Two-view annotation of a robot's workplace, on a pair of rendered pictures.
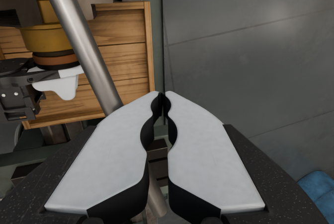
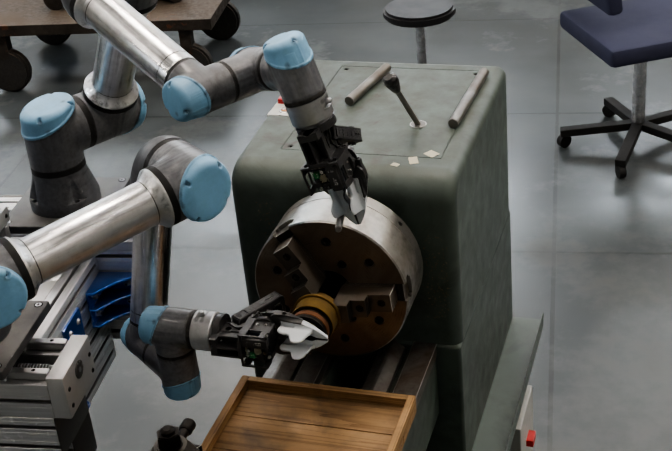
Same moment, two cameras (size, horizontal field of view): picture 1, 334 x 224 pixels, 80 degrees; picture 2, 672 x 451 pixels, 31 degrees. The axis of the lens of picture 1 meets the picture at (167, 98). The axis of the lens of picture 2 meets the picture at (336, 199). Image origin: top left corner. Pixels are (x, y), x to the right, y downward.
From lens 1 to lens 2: 2.17 m
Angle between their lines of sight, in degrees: 94
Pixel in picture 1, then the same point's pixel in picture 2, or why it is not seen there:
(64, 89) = (296, 335)
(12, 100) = (259, 328)
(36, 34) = (306, 299)
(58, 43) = (316, 303)
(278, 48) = not seen: outside the picture
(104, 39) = (346, 423)
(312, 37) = not seen: outside the picture
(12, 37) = (253, 405)
